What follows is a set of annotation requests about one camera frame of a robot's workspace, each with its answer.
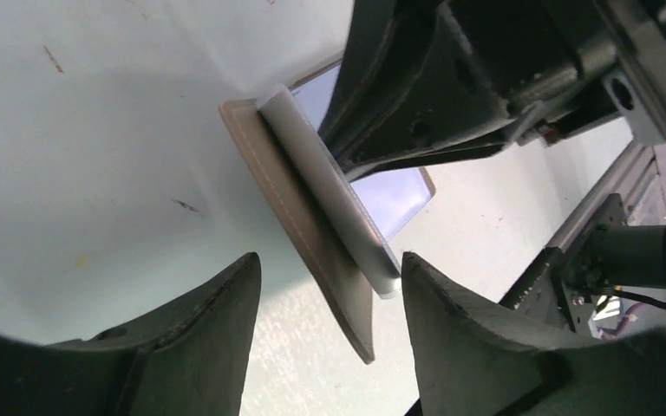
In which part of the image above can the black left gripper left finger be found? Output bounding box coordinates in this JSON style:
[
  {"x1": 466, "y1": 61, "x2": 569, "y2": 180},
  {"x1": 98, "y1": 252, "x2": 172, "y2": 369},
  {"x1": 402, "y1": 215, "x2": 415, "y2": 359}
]
[{"x1": 0, "y1": 253, "x2": 261, "y2": 415}]

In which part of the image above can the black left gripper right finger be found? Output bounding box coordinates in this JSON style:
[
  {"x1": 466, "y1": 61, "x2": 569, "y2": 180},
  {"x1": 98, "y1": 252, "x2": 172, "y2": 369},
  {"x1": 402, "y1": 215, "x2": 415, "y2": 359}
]
[{"x1": 402, "y1": 252, "x2": 666, "y2": 415}]

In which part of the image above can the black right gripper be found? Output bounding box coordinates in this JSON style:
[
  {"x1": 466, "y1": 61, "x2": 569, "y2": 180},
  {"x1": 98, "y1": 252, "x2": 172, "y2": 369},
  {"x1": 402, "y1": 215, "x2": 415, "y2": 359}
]
[{"x1": 338, "y1": 1, "x2": 666, "y2": 178}]

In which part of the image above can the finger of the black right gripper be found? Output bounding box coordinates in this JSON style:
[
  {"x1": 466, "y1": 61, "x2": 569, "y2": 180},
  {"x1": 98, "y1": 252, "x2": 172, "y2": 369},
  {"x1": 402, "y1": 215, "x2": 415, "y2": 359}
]
[{"x1": 318, "y1": 1, "x2": 441, "y2": 155}]

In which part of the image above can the taupe leather card holder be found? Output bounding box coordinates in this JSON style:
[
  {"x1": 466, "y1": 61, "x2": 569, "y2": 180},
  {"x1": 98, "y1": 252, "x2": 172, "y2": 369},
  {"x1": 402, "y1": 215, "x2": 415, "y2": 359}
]
[{"x1": 219, "y1": 62, "x2": 436, "y2": 363}]

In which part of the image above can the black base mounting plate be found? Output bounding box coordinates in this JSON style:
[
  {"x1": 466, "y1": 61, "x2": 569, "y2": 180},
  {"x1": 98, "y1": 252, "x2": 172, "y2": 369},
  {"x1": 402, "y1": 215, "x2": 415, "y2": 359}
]
[{"x1": 499, "y1": 193, "x2": 627, "y2": 336}]

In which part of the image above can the aluminium frame rail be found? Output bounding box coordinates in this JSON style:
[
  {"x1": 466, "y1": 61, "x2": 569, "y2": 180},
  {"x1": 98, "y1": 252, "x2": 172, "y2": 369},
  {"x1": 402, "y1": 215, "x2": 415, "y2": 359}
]
[{"x1": 545, "y1": 143, "x2": 658, "y2": 252}]

